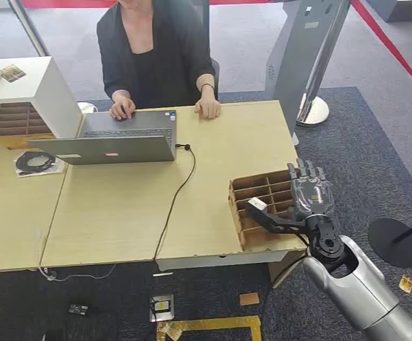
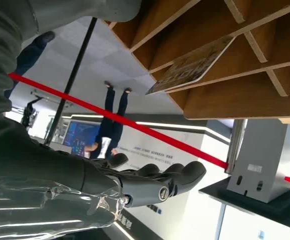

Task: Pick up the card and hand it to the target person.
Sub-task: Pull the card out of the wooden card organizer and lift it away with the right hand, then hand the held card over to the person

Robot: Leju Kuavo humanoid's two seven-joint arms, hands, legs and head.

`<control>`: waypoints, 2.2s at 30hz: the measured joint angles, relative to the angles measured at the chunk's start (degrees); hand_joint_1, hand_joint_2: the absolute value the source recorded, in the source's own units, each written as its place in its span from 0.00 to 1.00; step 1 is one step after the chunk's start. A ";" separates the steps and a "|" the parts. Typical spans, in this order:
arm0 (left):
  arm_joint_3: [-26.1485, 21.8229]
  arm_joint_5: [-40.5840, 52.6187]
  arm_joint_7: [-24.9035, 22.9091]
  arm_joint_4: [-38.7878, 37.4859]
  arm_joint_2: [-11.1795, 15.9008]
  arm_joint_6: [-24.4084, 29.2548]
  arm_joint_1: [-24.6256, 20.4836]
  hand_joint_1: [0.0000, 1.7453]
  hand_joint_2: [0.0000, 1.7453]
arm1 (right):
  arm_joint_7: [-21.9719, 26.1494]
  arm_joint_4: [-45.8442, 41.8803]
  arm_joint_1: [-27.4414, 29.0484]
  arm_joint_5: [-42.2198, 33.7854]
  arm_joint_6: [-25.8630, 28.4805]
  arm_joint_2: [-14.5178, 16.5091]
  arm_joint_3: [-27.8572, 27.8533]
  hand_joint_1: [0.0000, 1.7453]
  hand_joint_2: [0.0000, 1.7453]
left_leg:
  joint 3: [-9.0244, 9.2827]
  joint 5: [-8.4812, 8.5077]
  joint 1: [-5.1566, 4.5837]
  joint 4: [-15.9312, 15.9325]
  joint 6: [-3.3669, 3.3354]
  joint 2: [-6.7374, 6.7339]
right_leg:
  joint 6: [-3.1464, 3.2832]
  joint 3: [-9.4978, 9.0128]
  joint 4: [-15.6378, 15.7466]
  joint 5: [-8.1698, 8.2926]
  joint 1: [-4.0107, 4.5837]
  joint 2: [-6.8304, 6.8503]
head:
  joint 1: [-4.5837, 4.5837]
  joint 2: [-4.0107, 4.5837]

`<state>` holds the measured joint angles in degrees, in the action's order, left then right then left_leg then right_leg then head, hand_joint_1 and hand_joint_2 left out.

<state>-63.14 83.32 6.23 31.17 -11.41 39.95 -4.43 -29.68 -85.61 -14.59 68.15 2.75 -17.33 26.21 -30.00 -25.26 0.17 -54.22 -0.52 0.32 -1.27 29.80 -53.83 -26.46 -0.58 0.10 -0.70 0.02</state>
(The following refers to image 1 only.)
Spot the grey kiosk stand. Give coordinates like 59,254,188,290
264,0,346,139

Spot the cardboard slot organizer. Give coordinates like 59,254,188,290
227,168,307,251
0,102,54,139

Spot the white round base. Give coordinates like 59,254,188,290
77,101,99,114

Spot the person's right hand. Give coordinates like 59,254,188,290
109,96,137,121

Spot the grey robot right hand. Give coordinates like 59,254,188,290
287,157,336,221

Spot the person's left hand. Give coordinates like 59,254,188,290
194,96,222,120

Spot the black laptop cable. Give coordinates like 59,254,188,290
153,143,197,263

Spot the brown cardboard piece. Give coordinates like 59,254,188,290
239,291,260,308

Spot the silver floor socket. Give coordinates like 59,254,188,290
149,293,175,323

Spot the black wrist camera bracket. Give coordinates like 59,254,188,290
252,209,308,237

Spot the person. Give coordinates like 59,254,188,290
96,0,222,121

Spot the wooden desk side panel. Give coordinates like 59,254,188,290
267,250,307,289

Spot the yellow floor tape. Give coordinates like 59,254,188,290
155,315,263,341

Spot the white box shelf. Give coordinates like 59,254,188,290
0,56,83,144

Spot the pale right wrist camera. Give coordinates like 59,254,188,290
244,197,268,220

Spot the grey laptop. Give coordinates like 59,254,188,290
27,109,177,166

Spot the chrome stanchion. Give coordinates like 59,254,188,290
296,0,352,127

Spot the small yellow card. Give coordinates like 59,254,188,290
398,274,412,295

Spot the black stanchion base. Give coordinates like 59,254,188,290
367,217,412,270

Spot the red barrier belt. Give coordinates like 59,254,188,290
350,0,412,102
21,0,275,9

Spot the thin white cable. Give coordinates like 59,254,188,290
36,229,117,283

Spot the bagged black coiled cable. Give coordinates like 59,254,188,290
13,150,66,178

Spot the grey slanted pole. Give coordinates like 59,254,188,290
8,0,51,58

